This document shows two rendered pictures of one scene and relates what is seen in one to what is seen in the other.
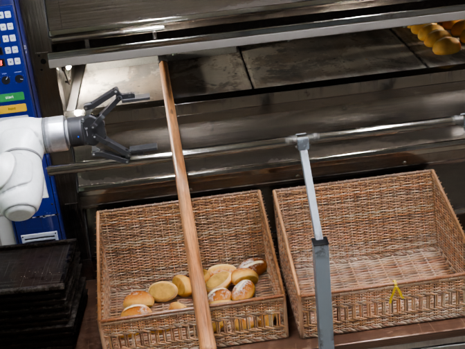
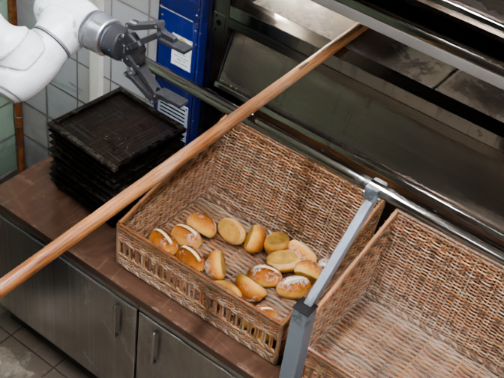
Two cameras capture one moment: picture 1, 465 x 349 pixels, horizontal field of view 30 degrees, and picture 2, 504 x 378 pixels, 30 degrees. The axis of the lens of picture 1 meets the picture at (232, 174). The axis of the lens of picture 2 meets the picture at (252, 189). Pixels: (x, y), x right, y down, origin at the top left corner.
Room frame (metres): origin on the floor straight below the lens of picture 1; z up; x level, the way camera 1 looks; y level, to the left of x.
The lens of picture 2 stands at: (0.78, -0.91, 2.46)
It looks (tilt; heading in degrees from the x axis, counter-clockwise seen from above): 40 degrees down; 35
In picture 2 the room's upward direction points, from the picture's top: 8 degrees clockwise
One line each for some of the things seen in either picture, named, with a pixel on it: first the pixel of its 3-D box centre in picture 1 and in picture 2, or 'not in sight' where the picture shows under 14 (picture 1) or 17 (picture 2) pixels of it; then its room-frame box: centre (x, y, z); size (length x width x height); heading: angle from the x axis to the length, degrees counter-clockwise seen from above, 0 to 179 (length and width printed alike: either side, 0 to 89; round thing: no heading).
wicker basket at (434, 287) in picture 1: (371, 248); (433, 344); (2.37, -0.41, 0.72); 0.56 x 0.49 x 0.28; 93
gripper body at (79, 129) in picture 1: (86, 130); (127, 46); (2.04, 0.35, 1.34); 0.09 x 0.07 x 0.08; 94
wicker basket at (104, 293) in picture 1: (187, 271); (249, 230); (2.35, 0.17, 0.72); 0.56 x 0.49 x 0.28; 94
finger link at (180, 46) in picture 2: (135, 97); (175, 44); (2.05, 0.22, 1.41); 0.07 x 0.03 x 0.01; 94
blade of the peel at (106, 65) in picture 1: (160, 44); not in sight; (3.25, 0.23, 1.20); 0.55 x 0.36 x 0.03; 94
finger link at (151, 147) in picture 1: (143, 147); (172, 97); (2.05, 0.22, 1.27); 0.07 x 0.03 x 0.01; 94
